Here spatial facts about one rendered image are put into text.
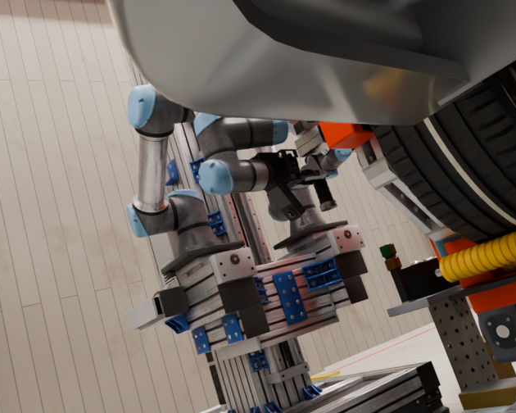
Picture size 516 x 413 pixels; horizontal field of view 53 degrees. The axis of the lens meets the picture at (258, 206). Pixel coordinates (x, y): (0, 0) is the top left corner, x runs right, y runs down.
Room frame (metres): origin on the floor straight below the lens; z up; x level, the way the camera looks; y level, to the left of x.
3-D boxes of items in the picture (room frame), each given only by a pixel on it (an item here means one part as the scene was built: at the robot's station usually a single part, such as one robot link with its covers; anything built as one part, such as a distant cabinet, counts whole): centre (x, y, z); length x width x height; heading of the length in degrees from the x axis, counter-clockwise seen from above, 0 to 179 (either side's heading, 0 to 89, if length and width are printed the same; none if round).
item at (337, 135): (1.02, -0.23, 0.85); 0.09 x 0.08 x 0.07; 133
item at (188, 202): (1.73, 0.24, 0.98); 0.13 x 0.12 x 0.14; 118
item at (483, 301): (1.21, -0.48, 0.48); 0.16 x 0.12 x 0.17; 43
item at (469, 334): (1.97, -0.55, 0.21); 0.10 x 0.10 x 0.42; 43
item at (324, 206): (1.29, -0.17, 0.83); 0.04 x 0.04 x 0.16
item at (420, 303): (1.95, -0.53, 0.44); 0.43 x 0.17 x 0.03; 133
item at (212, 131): (1.10, 0.03, 0.95); 0.11 x 0.08 x 0.11; 118
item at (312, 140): (1.27, -0.19, 0.93); 0.09 x 0.05 x 0.05; 43
